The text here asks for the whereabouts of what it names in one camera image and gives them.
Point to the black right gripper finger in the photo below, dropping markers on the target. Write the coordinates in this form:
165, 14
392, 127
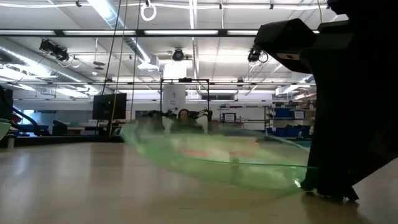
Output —
308, 182
339, 191

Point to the small clear green plastic plate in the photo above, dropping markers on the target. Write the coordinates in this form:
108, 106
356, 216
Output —
217, 174

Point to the small clear orange plastic plate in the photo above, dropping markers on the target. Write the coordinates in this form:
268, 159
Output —
199, 153

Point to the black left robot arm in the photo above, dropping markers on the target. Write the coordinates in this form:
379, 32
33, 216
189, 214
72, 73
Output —
5, 102

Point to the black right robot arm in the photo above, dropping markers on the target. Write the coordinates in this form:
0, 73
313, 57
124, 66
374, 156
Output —
367, 9

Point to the metal shelf with blue bins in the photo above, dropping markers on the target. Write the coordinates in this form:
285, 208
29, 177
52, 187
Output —
286, 113

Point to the white framed sign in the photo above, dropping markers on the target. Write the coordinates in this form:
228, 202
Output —
229, 117

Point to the person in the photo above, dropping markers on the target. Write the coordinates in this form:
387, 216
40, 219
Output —
183, 115

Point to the black overhead beam with lights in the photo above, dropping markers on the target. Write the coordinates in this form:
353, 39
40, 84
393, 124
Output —
222, 32

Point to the white pillar cabinet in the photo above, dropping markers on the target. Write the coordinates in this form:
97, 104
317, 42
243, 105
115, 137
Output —
174, 96

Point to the black computer monitor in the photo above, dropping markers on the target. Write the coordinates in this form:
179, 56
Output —
109, 106

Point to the black office chair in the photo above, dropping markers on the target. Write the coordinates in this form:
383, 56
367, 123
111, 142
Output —
59, 127

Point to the black ceiling rig device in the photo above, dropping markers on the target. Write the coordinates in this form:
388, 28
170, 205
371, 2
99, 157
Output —
53, 49

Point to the light green bowl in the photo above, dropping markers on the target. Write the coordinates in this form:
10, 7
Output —
3, 129

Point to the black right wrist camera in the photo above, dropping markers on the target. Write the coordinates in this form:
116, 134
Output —
283, 40

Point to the black background station frame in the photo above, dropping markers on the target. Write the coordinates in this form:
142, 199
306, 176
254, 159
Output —
185, 80

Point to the round black ceiling camera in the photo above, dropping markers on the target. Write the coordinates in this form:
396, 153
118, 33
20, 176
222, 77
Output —
178, 55

